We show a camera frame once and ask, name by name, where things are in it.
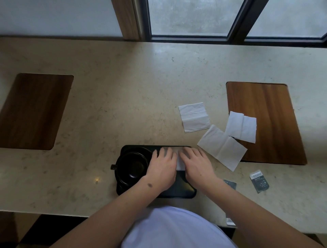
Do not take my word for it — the person's right hand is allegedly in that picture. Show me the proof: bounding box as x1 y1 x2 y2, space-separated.
178 147 219 191

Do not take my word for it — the person's left hand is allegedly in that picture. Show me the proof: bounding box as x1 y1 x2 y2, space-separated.
145 149 178 193

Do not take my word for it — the person's right forearm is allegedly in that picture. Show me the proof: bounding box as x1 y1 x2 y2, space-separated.
201 177 325 248

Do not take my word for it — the person's left forearm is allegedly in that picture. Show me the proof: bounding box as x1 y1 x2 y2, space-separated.
50 178 168 248

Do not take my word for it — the large unfolded white napkin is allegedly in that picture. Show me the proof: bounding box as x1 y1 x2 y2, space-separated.
197 124 248 172

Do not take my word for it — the black ceramic cup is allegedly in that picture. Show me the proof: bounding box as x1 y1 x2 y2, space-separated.
110 152 154 189

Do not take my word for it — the square white paper napkin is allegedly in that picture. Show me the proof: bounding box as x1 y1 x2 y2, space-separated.
178 102 212 133

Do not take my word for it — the black rectangular tray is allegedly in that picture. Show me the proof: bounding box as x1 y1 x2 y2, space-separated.
116 145 197 199

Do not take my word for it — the creased white paper napkin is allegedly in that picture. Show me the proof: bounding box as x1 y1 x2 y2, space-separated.
224 111 257 144

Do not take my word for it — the grey printed sachet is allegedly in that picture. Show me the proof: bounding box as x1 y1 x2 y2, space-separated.
250 170 270 194

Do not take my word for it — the dark wooden placemat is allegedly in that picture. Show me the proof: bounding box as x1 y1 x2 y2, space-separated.
226 81 308 166
0 73 74 151

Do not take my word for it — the person's white shirt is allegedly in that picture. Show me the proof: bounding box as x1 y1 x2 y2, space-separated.
121 205 238 248

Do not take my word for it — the black window frame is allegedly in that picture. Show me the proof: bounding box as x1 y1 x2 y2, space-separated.
142 0 327 48

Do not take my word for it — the wooden window post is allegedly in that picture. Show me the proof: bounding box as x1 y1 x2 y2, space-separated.
111 0 143 41

